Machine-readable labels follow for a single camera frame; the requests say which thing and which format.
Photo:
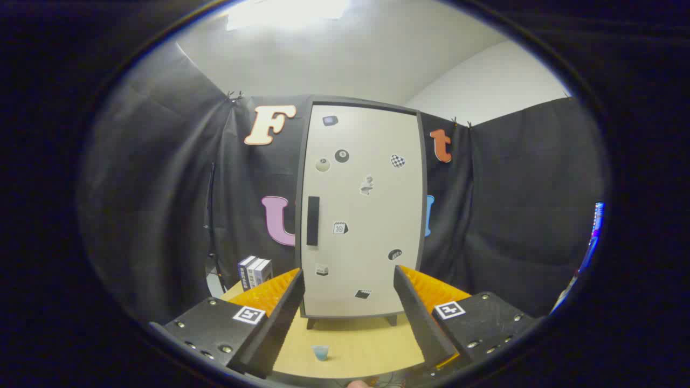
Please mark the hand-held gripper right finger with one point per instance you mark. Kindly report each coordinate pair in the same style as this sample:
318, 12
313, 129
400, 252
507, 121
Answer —
426, 323

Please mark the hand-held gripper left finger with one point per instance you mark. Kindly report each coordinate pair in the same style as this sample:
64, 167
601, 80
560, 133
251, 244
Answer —
275, 328

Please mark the white and blue tube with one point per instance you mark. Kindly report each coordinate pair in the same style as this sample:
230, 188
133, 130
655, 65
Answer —
320, 353

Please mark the white spine book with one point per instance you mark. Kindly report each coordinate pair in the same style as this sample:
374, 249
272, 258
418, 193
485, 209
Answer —
253, 274

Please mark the blue spine book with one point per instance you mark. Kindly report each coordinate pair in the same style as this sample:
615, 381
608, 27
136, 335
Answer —
243, 272

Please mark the black backdrop cloth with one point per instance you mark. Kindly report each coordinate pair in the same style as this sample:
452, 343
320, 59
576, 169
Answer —
512, 215

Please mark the grey cabinet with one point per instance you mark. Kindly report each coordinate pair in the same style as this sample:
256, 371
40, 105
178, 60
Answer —
356, 101

